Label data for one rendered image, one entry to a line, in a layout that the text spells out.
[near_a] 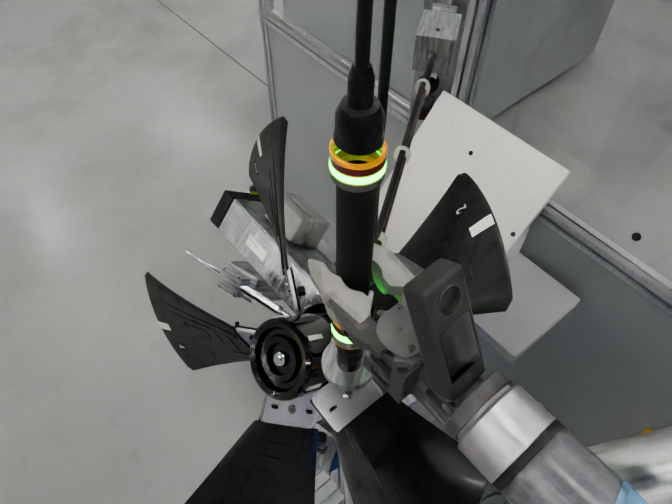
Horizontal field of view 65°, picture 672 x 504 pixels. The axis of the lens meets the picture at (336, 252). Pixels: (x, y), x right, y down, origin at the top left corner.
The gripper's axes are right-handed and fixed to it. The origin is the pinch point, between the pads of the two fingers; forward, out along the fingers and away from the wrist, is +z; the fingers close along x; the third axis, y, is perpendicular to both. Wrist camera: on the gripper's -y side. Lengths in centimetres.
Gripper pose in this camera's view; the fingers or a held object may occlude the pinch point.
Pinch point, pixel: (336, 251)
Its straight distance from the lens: 53.2
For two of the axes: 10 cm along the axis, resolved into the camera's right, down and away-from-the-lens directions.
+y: -0.1, 6.0, 8.0
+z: -6.3, -6.2, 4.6
